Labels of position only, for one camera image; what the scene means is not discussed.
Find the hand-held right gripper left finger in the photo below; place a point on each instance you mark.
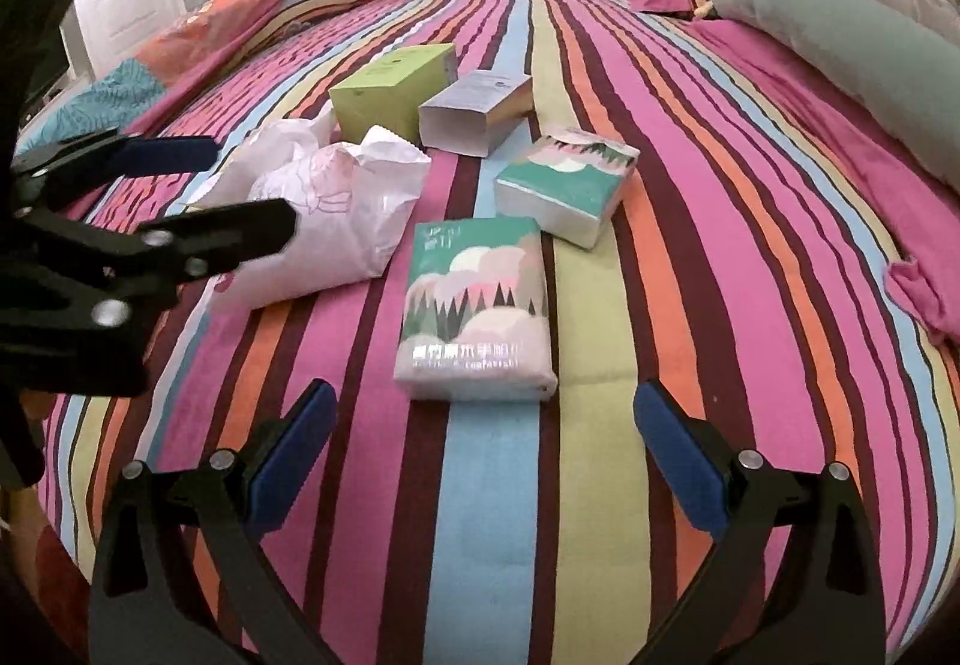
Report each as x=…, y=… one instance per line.
x=292, y=455

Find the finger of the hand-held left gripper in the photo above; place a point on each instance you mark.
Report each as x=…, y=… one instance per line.
x=225, y=234
x=169, y=153

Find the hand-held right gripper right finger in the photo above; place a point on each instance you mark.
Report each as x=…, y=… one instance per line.
x=679, y=462

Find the white plastic bag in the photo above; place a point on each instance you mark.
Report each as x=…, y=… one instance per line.
x=352, y=215

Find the lime green box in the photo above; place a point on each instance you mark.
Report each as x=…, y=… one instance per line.
x=390, y=88

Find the printed tissue packet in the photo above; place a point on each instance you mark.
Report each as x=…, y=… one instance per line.
x=472, y=305
x=562, y=185

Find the short grey box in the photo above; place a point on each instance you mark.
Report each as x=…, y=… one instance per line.
x=465, y=118

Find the orange and teal quilt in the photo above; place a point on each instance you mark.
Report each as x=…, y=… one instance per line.
x=225, y=28

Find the striped bed sheet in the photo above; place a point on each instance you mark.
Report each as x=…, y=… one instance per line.
x=675, y=305

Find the long green plush pillow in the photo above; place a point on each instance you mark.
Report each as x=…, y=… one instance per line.
x=862, y=50

